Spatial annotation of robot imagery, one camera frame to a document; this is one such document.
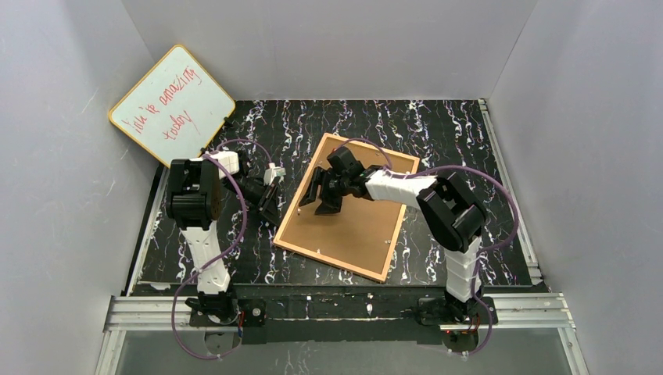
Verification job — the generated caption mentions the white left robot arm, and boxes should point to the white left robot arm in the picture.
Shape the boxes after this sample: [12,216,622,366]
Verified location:
[166,151,286,296]

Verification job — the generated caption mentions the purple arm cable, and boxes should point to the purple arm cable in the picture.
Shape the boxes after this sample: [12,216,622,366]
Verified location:
[170,138,275,362]
[331,137,521,357]

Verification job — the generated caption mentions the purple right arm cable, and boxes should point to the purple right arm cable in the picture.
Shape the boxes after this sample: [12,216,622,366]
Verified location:
[331,137,521,357]

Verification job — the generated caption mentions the wooden picture frame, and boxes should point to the wooden picture frame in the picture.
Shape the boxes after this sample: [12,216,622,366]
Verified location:
[272,132,421,284]

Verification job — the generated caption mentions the yellow-edged whiteboard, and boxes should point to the yellow-edged whiteboard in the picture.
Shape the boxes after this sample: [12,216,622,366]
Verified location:
[108,45,235,168]

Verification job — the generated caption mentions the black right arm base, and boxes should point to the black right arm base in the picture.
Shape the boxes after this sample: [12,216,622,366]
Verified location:
[414,296,499,328]

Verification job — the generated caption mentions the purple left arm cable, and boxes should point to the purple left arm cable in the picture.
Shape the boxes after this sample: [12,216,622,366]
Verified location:
[170,138,275,362]

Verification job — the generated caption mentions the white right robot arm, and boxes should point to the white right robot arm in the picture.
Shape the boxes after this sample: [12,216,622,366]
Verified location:
[299,146,487,302]

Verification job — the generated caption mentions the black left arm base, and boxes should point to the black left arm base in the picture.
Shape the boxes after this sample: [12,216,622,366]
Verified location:
[185,297,267,327]

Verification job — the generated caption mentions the aluminium mounting rail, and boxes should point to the aluminium mounting rail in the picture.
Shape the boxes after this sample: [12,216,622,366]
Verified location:
[104,291,575,331]

